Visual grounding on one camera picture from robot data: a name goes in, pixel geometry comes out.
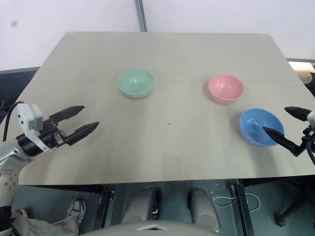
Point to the black table leg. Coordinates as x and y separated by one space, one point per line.
107 204
242 209

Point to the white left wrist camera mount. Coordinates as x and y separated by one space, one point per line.
27 118

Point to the blue plastic bowl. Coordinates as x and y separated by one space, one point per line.
258 127

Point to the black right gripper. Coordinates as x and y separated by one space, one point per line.
309 140

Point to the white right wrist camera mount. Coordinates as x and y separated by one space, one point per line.
312 118

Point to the green plastic bowl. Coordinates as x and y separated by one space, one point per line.
135 83

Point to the grey robot right leg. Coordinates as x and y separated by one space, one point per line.
203 206

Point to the grey robot torso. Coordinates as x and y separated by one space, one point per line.
162 228

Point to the grey vertical pole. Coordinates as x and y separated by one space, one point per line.
141 14

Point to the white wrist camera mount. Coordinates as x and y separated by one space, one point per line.
312 118
27 118

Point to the grey sneaker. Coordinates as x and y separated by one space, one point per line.
76 209

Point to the black office chair base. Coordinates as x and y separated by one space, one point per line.
292 204

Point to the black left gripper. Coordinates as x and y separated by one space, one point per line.
51 136

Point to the person's khaki trouser leg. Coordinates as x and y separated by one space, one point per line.
41 226

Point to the pink plastic bowl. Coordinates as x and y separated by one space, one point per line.
226 86

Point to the beige object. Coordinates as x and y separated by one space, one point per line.
303 76

